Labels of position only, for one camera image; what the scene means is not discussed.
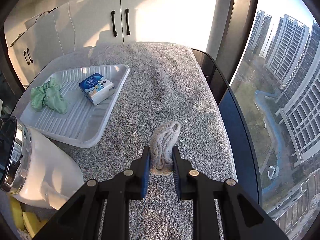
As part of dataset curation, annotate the white mug chrome lid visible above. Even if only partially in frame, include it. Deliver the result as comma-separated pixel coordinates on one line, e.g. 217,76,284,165
1,116,84,210

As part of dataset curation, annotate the blue Vinda tissue pack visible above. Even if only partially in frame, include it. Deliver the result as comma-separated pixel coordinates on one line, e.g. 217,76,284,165
79,73,115,106

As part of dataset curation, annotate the green fabric scrunchie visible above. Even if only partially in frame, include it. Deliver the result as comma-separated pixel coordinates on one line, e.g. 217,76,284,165
30,77,67,114

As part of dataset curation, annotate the black cabinet handle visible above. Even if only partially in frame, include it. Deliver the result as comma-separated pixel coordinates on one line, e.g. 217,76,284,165
111,10,118,37
125,8,131,36
26,48,34,63
23,50,30,65

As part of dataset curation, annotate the yellow sponge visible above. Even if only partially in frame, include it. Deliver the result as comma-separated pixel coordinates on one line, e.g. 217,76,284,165
9,197,24,230
23,212,48,238

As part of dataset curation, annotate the grey terry towel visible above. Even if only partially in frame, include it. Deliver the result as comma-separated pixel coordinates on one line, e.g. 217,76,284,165
13,43,237,239

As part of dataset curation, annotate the grey woven band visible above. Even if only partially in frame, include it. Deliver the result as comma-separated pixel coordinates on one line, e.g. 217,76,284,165
150,121,181,176

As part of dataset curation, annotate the white hanging cable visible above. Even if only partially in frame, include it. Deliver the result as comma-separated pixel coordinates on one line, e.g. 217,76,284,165
67,2,77,54

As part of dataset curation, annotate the white cabinet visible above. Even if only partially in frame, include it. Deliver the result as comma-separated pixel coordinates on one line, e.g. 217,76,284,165
4,0,217,86

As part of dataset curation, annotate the white ribbed plastic tray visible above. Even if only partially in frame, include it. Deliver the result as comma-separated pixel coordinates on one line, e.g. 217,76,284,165
20,64,130,148

